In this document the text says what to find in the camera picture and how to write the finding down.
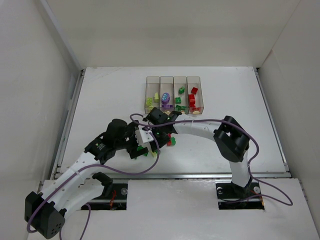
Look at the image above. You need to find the purple lime lego cluster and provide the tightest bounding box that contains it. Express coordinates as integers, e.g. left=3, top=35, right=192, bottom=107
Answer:
left=161, top=92, right=171, bottom=105

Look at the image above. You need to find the green wedge lego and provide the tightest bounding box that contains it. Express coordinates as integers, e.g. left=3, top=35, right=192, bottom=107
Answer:
left=174, top=105, right=188, bottom=112

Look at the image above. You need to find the green square lego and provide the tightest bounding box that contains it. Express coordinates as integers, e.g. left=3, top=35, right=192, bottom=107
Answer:
left=178, top=86, right=186, bottom=95
left=174, top=97, right=182, bottom=104

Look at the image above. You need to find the green purple lego plate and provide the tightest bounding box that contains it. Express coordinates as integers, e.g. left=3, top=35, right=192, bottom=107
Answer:
left=133, top=146, right=158, bottom=160

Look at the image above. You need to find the red round lego stack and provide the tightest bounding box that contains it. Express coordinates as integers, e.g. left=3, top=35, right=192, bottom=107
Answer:
left=188, top=93, right=196, bottom=108

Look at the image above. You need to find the red square lego brick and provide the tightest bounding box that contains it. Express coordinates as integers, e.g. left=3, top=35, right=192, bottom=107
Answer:
left=191, top=87, right=199, bottom=95

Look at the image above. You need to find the red green lego stack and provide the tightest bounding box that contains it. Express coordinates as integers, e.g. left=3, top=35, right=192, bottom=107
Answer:
left=166, top=134, right=176, bottom=147

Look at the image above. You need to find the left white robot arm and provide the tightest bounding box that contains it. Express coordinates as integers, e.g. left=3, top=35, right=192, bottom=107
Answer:
left=24, top=119, right=138, bottom=240

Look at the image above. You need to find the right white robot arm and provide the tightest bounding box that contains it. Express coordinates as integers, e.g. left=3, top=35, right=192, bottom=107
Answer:
left=143, top=108, right=252, bottom=188

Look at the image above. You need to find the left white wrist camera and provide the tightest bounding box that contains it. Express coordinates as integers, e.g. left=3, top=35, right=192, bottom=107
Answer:
left=134, top=127, right=154, bottom=146

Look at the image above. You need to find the aluminium rail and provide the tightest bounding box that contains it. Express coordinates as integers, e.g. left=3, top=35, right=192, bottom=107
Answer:
left=82, top=170, right=292, bottom=180

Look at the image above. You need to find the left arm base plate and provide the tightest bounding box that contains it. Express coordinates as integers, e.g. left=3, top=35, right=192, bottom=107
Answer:
left=87, top=182, right=128, bottom=211

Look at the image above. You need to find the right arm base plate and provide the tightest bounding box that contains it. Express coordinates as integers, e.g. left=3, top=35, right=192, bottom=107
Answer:
left=216, top=182, right=265, bottom=210

